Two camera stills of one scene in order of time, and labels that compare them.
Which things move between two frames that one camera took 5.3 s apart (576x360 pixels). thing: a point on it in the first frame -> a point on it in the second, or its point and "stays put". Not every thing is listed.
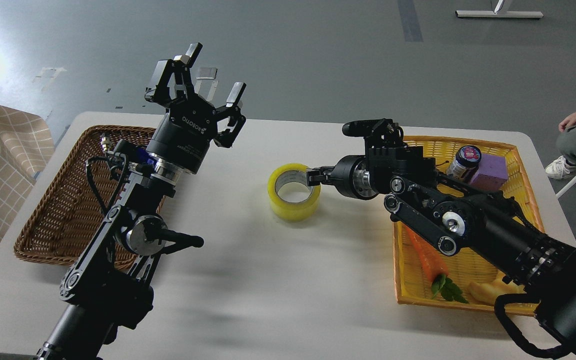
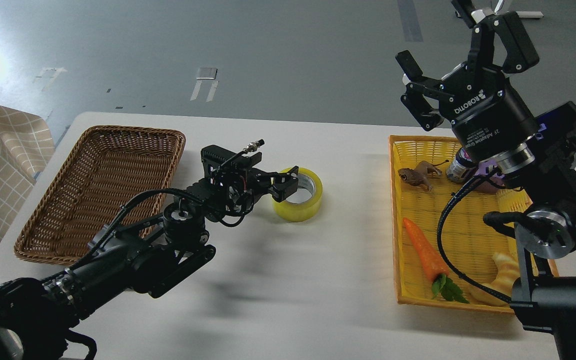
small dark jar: (465, 165) stays put
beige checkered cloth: (6, 147) stays put
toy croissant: (486, 292) stays put
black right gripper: (352, 177) -> (493, 124)
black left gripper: (184, 134) -> (237, 186)
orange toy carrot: (433, 258) stays put
